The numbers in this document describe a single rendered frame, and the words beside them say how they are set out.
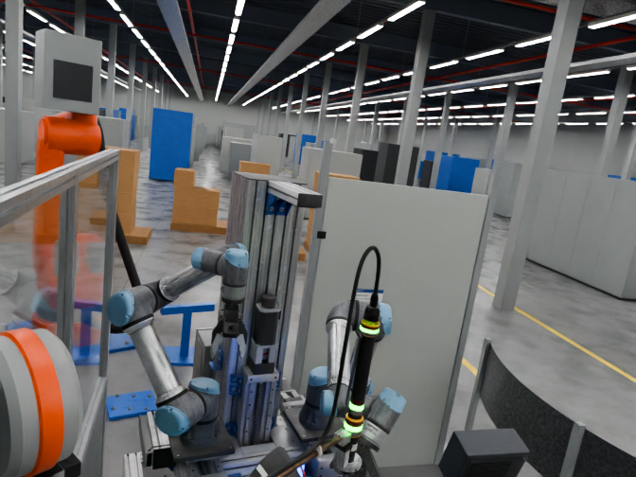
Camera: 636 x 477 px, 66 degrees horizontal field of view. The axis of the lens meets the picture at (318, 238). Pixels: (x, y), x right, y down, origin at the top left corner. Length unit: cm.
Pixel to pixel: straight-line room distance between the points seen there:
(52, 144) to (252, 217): 312
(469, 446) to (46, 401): 156
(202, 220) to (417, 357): 756
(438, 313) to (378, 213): 85
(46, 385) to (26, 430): 4
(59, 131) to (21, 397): 430
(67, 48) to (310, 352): 316
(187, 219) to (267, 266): 847
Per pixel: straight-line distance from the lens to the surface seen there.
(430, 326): 343
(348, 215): 296
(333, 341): 169
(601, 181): 1155
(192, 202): 1034
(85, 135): 486
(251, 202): 189
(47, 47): 470
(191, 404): 185
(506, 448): 199
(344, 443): 122
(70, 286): 148
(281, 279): 201
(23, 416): 58
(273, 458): 133
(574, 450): 304
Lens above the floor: 221
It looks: 11 degrees down
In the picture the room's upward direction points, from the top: 8 degrees clockwise
